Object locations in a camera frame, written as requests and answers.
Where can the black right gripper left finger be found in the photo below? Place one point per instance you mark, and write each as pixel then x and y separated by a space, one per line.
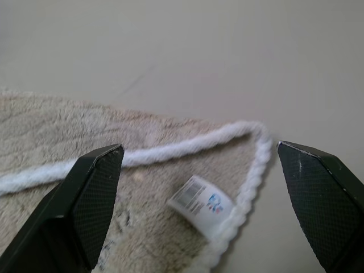
pixel 71 216

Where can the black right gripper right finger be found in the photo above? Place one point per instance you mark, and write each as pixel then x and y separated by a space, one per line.
pixel 324 204

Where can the beige towel with white trim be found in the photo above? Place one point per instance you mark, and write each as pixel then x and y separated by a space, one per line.
pixel 85 133

